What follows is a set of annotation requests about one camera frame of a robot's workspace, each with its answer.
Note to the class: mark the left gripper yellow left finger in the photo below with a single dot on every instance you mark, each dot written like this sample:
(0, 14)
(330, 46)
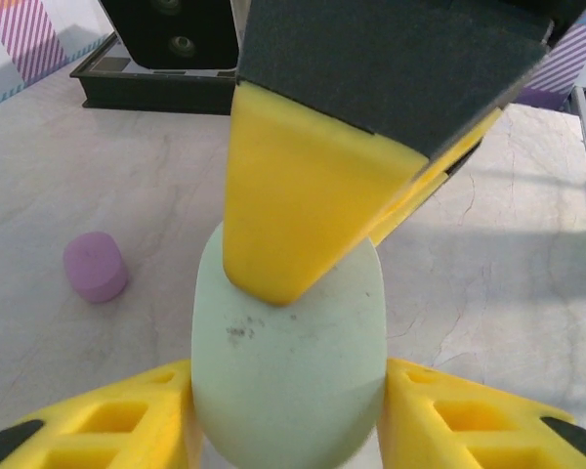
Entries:
(78, 439)

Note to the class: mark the black grey chessboard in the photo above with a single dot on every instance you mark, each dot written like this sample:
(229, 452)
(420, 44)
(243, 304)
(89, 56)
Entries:
(151, 93)

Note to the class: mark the green earbud charging case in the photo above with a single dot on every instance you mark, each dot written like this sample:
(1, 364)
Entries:
(293, 366)

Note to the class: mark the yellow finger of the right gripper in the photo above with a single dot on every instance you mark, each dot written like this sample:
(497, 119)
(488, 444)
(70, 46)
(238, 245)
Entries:
(298, 195)

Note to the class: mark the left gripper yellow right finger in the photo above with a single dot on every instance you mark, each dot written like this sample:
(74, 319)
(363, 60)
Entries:
(469, 430)

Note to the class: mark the purple earbud charging case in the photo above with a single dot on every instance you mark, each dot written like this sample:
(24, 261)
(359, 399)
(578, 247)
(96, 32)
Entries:
(95, 268)

